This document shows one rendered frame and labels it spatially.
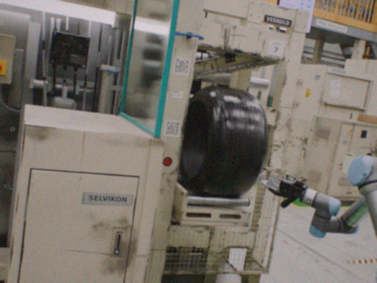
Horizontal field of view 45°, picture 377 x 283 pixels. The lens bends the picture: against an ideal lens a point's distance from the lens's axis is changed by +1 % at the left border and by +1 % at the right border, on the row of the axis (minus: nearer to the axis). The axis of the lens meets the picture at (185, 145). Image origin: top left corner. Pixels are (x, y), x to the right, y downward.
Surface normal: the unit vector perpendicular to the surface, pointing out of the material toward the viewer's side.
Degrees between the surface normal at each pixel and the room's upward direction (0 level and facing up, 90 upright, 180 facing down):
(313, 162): 90
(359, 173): 84
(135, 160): 90
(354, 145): 90
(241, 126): 65
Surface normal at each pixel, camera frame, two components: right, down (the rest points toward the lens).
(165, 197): 0.33, 0.18
